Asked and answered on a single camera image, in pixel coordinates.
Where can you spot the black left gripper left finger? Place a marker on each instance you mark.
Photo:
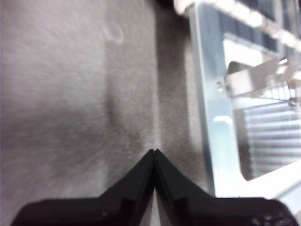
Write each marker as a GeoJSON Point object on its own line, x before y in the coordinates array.
{"type": "Point", "coordinates": [105, 209]}

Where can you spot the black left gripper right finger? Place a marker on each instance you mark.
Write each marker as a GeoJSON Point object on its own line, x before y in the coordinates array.
{"type": "Point", "coordinates": [211, 209]}

